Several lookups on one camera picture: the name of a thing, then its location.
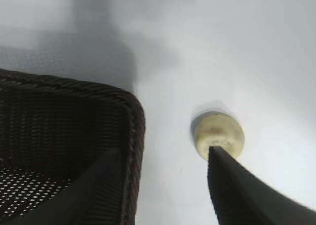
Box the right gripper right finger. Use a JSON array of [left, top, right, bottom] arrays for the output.
[[208, 146, 316, 225]]

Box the dark brown woven basket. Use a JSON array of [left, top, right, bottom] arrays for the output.
[[0, 68, 146, 225]]

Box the pale yellow egg yolk pastry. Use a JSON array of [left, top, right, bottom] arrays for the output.
[[190, 110, 245, 161]]

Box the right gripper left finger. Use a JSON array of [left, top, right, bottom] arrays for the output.
[[32, 148, 123, 225]]

